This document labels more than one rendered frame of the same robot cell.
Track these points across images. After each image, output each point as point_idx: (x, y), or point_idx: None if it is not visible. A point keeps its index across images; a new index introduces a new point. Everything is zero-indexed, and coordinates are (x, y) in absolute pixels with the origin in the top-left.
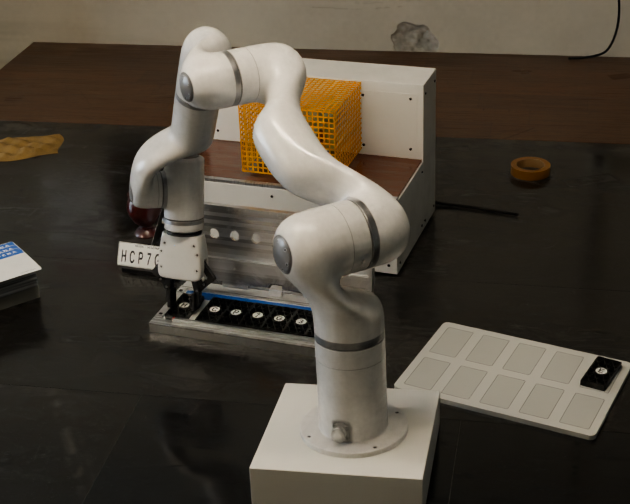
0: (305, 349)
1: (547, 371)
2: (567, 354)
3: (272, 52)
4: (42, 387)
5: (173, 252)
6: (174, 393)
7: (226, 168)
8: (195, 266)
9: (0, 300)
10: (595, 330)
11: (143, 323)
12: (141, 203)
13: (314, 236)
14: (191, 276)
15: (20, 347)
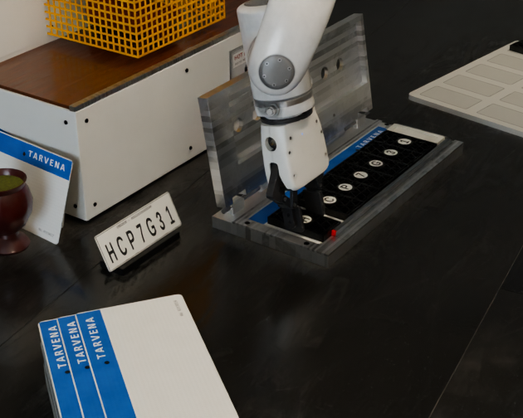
0: (440, 165)
1: (521, 70)
2: (494, 58)
3: None
4: (454, 372)
5: (302, 144)
6: (502, 264)
7: (96, 73)
8: (324, 148)
9: None
10: (447, 45)
11: (300, 271)
12: (301, 79)
13: None
14: (324, 164)
15: (316, 390)
